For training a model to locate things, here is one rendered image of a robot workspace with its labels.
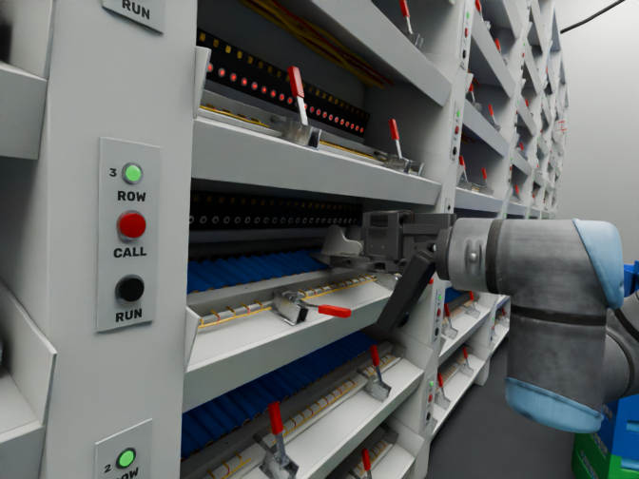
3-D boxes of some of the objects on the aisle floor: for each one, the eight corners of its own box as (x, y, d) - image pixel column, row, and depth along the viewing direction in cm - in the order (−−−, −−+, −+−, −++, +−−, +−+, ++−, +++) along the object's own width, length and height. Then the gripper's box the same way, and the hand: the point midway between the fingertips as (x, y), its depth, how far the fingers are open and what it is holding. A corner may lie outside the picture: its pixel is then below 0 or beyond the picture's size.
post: (427, 473, 92) (508, -340, 76) (412, 496, 85) (499, -404, 69) (355, 440, 104) (413, -276, 88) (336, 457, 96) (396, -323, 80)
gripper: (466, 214, 53) (335, 213, 65) (441, 212, 44) (295, 211, 56) (463, 276, 54) (334, 263, 66) (439, 286, 45) (295, 270, 57)
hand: (323, 258), depth 60 cm, fingers open, 3 cm apart
